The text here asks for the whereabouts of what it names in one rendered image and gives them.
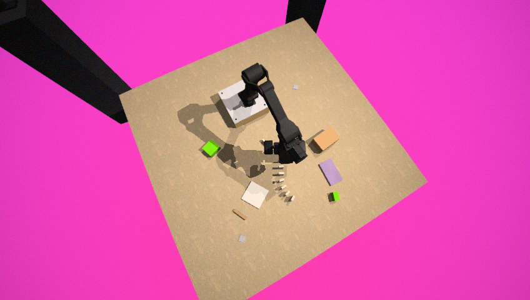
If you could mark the green block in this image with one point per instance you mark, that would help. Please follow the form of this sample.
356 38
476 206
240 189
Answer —
335 196
211 148

